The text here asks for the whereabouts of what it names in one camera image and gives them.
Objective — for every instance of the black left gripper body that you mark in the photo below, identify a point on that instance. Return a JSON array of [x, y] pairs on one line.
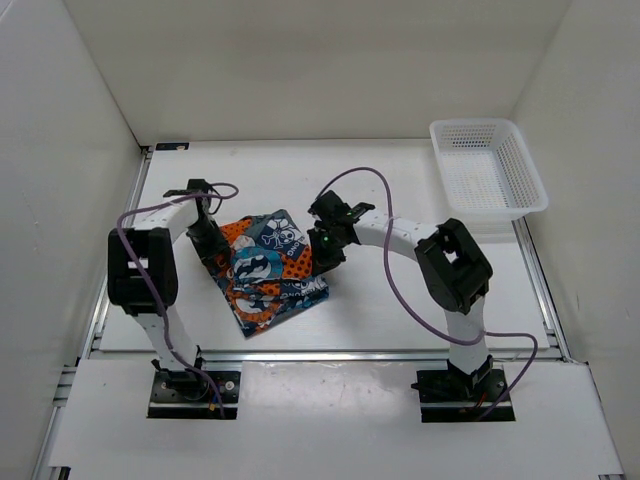
[[208, 240]]

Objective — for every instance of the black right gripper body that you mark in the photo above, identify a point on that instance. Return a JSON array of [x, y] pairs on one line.
[[329, 249]]

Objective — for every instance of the colourful patterned shorts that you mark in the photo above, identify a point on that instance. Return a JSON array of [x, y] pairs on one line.
[[268, 276]]

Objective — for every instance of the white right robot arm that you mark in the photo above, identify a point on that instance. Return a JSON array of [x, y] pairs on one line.
[[455, 271]]

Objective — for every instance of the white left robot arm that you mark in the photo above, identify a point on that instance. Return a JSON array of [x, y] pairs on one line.
[[142, 276]]

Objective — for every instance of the white plastic mesh basket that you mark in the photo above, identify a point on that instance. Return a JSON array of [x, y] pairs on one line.
[[487, 172]]

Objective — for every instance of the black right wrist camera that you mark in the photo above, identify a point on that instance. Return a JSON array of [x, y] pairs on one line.
[[328, 207]]

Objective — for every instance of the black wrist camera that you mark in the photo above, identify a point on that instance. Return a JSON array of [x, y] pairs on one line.
[[199, 188], [328, 207]]

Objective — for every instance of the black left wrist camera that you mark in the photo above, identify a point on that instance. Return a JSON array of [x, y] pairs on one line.
[[199, 188]]

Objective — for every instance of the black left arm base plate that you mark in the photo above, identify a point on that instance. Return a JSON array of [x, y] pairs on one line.
[[184, 395]]

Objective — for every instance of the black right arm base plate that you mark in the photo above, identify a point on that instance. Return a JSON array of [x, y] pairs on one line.
[[444, 400]]

